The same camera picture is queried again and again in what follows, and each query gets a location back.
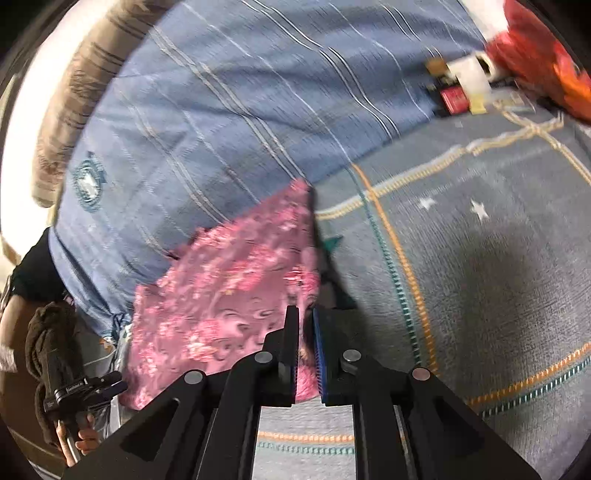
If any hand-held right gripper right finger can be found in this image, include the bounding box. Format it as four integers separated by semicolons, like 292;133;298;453
313;307;543;480

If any small dark red box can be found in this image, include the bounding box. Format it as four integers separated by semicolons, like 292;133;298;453
438;85;468;114

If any grey bed sheet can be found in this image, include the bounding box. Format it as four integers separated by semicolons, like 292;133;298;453
111;88;591;480

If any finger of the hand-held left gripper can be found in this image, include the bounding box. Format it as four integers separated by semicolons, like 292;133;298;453
95;375;129;400

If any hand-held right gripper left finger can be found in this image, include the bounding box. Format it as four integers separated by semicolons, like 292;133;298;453
62;305;301;480

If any red plastic bag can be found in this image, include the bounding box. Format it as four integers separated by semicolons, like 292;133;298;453
485;0;591;123

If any pink floral shirt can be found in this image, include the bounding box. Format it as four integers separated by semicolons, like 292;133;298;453
122;178;324;411

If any striped beige pillow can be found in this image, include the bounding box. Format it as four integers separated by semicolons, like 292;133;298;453
30;0;185;208

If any black cloth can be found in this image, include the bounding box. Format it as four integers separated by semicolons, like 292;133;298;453
11;231;70;303

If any blue plaid quilt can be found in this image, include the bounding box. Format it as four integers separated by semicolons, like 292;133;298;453
48;0;490;342

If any dark brown fleece cloth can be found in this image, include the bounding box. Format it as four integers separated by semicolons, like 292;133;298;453
25;302;88;453

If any small white object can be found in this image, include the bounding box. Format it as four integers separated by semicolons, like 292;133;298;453
450;54;491;99

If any person's left hand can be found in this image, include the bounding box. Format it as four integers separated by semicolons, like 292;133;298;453
55;412;101;465

